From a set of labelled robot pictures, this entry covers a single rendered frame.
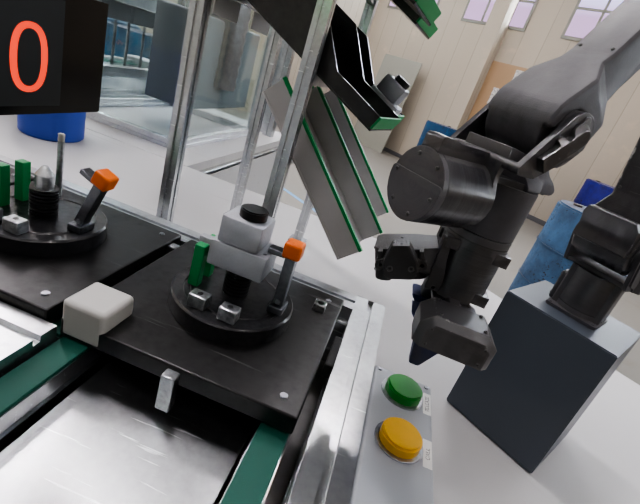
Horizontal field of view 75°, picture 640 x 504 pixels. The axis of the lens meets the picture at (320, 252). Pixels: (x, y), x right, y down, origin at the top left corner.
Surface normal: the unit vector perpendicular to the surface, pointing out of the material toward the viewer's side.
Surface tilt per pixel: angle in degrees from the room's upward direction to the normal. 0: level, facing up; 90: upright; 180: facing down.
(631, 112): 90
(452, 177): 57
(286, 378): 0
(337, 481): 0
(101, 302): 0
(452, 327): 45
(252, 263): 90
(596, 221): 113
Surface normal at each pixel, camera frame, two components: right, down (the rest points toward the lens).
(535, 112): -0.77, -0.22
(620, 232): -0.89, 0.29
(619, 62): 0.44, 0.49
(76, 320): -0.22, 0.33
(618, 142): -0.73, 0.06
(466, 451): 0.29, -0.87
